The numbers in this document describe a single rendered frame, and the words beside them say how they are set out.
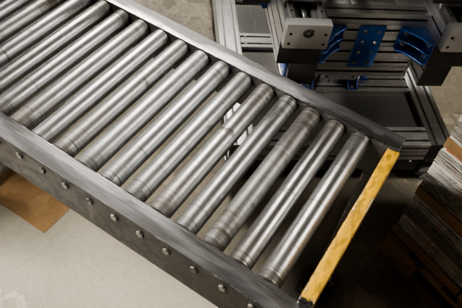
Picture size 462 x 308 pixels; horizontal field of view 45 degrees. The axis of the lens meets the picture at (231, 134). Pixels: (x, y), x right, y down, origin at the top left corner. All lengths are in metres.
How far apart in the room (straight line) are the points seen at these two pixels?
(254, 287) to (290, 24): 0.82
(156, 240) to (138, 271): 0.85
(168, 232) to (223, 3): 1.62
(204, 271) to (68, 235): 1.03
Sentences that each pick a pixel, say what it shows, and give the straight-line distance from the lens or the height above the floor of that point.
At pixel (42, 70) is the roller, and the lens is 1.40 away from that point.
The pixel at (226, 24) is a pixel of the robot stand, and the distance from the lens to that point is 2.45.
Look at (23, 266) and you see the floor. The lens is 2.01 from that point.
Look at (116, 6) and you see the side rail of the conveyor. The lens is 1.57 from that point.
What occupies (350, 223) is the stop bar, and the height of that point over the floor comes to 0.82.
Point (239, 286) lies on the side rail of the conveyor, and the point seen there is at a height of 0.80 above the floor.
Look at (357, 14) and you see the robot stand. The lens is 1.80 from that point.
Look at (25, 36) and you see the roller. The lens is 1.50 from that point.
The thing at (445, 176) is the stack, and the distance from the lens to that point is 1.71.
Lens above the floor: 1.75
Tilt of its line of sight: 50 degrees down
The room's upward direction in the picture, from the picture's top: 9 degrees clockwise
